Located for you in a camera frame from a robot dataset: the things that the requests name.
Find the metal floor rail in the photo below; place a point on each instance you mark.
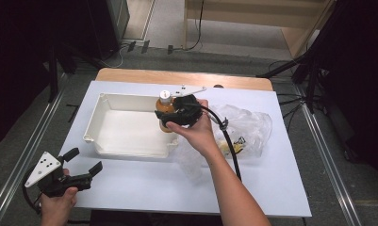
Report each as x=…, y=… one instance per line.
x=328, y=157
x=23, y=153

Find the person's left hand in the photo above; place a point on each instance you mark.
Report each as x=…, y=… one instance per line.
x=56, y=204

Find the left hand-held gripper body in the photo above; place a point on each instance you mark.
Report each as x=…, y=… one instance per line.
x=51, y=177

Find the dark cabinet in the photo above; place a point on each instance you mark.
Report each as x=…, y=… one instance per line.
x=108, y=22

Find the white plastic bin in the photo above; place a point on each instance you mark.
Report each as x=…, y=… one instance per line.
x=130, y=128

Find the black stand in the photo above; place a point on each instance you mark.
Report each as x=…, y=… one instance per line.
x=53, y=75
x=310, y=78

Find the black curtain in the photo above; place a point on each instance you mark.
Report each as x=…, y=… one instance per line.
x=359, y=78
x=17, y=62

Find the clear plastic bag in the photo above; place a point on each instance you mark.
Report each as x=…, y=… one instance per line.
x=249, y=128

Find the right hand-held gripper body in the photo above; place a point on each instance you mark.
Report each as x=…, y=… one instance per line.
x=186, y=109

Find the yellow item in bag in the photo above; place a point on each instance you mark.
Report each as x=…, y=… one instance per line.
x=233, y=146

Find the person's right hand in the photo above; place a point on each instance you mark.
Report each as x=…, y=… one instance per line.
x=196, y=133

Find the white board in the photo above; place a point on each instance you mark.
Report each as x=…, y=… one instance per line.
x=145, y=188

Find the orange juice bottle white cap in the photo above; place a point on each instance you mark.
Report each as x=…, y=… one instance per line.
x=164, y=105

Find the wooden table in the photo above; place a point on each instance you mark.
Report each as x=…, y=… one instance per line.
x=139, y=75

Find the light wooden furniture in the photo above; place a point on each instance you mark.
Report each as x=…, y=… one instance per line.
x=240, y=12

